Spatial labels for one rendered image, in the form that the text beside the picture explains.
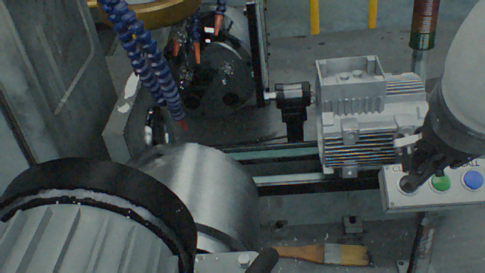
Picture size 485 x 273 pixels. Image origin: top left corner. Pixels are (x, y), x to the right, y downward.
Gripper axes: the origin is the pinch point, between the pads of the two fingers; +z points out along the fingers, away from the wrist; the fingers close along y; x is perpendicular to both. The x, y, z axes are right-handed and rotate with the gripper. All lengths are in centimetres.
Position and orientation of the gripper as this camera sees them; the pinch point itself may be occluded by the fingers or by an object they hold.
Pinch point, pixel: (420, 170)
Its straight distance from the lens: 71.0
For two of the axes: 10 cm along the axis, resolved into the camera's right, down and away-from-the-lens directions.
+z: 1.1, 3.4, 9.4
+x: 0.4, 9.4, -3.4
